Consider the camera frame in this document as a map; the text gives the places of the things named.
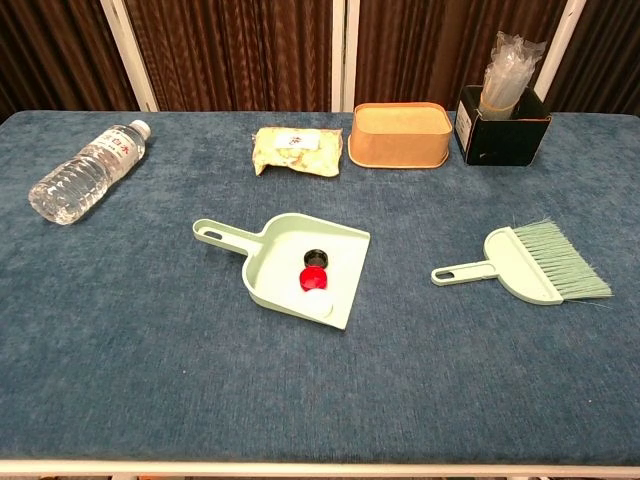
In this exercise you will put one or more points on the blue tablecloth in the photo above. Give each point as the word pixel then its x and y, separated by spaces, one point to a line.
pixel 150 350

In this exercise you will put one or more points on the mint green dustpan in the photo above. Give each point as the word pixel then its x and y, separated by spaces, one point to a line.
pixel 280 270

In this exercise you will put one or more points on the white partition post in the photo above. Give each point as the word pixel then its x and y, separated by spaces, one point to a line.
pixel 345 55
pixel 562 45
pixel 130 55

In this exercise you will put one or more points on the mint green hand brush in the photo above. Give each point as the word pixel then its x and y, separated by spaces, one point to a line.
pixel 510 270

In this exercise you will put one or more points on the red bottle cap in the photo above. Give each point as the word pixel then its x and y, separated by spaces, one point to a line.
pixel 313 280

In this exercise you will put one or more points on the yellow snack packet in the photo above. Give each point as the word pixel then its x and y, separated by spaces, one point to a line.
pixel 300 152

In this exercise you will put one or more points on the brown pleated curtain panel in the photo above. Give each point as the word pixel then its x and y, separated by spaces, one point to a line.
pixel 605 55
pixel 55 55
pixel 440 50
pixel 235 55

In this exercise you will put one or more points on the white bottle cap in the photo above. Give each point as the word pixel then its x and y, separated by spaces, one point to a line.
pixel 317 304

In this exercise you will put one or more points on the clear plastic wrapper bundle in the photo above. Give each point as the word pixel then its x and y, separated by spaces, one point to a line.
pixel 507 75

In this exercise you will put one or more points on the brown rectangular container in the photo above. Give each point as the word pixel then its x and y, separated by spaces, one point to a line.
pixel 400 142

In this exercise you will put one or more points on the clear plastic water bottle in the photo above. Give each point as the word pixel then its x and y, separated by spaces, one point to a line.
pixel 85 172

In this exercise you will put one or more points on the black square box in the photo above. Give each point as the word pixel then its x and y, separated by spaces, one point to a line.
pixel 505 142

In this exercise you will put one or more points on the black bottle cap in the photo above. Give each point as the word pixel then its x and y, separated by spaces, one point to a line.
pixel 307 259

